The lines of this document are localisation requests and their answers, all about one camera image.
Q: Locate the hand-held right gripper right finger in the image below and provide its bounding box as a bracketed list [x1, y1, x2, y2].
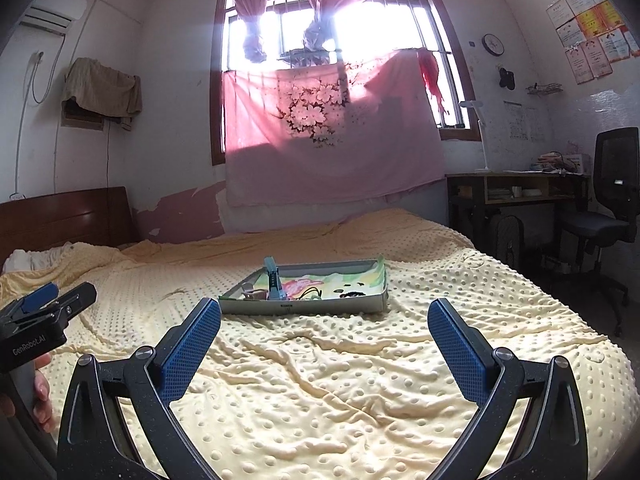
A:
[427, 298, 590, 480]

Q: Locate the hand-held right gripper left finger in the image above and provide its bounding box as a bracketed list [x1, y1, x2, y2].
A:
[56, 297, 222, 480]

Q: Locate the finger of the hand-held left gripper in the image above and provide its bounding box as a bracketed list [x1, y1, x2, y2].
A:
[54, 282, 98, 322]
[20, 282, 59, 314]

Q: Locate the grey tray box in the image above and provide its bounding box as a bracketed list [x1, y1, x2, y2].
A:
[217, 255, 390, 315]

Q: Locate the person's left hand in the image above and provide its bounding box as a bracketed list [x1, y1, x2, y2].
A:
[0, 352, 54, 427]

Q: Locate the white pillow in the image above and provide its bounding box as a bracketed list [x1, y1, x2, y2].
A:
[2, 242, 76, 276]

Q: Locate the wooden headboard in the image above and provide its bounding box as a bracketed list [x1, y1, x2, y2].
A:
[0, 186, 141, 268]

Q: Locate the blue hair clip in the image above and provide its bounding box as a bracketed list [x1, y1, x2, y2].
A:
[263, 256, 287, 302]

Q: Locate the floor fan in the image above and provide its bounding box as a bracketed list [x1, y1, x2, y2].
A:
[492, 214, 526, 266]

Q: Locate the colourful paper tray lining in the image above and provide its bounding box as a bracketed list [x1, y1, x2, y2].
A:
[235, 260, 387, 302]

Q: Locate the dark wooden desk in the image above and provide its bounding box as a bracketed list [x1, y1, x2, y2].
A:
[445, 170, 593, 261]

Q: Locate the brown cloth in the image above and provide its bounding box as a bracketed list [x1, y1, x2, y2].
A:
[61, 57, 143, 131]

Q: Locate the pink floral cloth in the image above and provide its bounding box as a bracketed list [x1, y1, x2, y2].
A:
[221, 50, 447, 207]

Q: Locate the brown framed window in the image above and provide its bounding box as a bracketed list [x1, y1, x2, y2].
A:
[210, 0, 481, 166]

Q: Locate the black office chair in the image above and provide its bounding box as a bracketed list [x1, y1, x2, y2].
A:
[555, 127, 640, 338]

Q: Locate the white desk lamp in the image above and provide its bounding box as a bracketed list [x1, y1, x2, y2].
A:
[459, 101, 493, 173]

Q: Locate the red tassel cloth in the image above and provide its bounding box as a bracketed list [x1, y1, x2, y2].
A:
[417, 50, 447, 117]

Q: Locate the white air conditioner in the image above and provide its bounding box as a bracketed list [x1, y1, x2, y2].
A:
[17, 0, 93, 36]

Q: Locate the knotted red curtain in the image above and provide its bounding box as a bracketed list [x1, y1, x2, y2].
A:
[222, 0, 273, 63]
[297, 0, 401, 66]

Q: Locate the wall-mounted box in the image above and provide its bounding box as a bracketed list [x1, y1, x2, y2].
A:
[61, 100, 106, 131]

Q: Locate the white wall calendar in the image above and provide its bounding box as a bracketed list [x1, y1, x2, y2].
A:
[505, 101, 530, 142]

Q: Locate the white wall cable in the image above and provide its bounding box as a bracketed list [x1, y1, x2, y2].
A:
[14, 35, 67, 196]

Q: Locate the cluster of wall certificates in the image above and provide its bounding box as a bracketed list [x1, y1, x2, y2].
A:
[545, 0, 640, 86]

